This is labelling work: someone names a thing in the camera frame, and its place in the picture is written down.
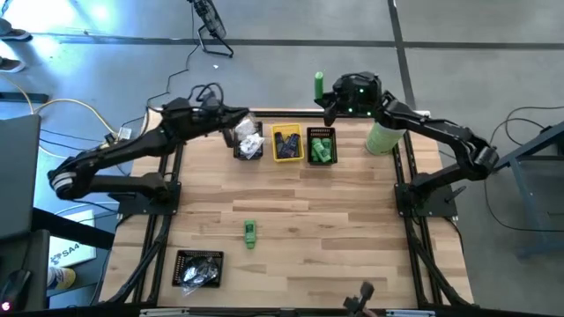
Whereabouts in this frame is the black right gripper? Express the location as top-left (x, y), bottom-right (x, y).
top-left (314, 71), bottom-right (384, 128)

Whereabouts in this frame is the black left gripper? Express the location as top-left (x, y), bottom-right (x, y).
top-left (205, 103), bottom-right (251, 149)

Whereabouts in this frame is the black round item clear bag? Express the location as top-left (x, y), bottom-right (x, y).
top-left (179, 259), bottom-right (212, 297)
top-left (197, 256), bottom-right (220, 283)

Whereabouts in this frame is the black slotted plastic basket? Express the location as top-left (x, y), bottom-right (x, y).
top-left (232, 121), bottom-right (264, 161)
top-left (306, 126), bottom-right (338, 166)

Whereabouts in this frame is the yellow slotted plastic basket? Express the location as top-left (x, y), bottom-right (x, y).
top-left (271, 123), bottom-right (306, 164)

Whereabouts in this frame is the green disinfecting wipes canister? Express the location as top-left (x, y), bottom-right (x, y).
top-left (365, 117), bottom-right (409, 157)

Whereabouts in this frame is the black floor fan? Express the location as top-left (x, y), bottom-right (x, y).
top-left (188, 0), bottom-right (234, 59)

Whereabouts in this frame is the wide black slotted basket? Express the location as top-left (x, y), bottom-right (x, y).
top-left (171, 249), bottom-right (225, 290)

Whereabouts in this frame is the black desk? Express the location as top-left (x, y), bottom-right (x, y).
top-left (0, 206), bottom-right (116, 312)

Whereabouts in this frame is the grey metal bench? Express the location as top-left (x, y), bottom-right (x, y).
top-left (486, 121), bottom-right (564, 261)

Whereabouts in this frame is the white printed cardboard box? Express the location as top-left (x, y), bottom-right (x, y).
top-left (47, 209), bottom-right (98, 269)

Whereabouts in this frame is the black flat floor bar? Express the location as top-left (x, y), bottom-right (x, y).
top-left (0, 92), bottom-right (49, 105)

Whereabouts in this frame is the white and yellow item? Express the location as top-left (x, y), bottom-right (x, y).
top-left (47, 266), bottom-right (77, 291)

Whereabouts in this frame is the person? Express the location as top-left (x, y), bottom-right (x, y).
top-left (0, 17), bottom-right (33, 74)

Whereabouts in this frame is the black computer mouse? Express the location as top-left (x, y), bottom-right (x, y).
top-left (0, 269), bottom-right (33, 312)

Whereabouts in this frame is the black aluminium table frame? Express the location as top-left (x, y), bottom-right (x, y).
top-left (105, 108), bottom-right (475, 309)

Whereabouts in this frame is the black fan power cable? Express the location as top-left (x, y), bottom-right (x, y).
top-left (112, 4), bottom-right (202, 175)

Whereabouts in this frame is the yellow floor cable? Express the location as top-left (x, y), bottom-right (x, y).
top-left (0, 72), bottom-right (120, 160)

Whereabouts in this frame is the black looped floor cable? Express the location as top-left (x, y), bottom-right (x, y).
top-left (483, 104), bottom-right (564, 234)

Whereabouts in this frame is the silver metal bracket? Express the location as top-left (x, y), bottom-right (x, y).
top-left (386, 309), bottom-right (437, 317)
top-left (139, 307), bottom-right (190, 317)

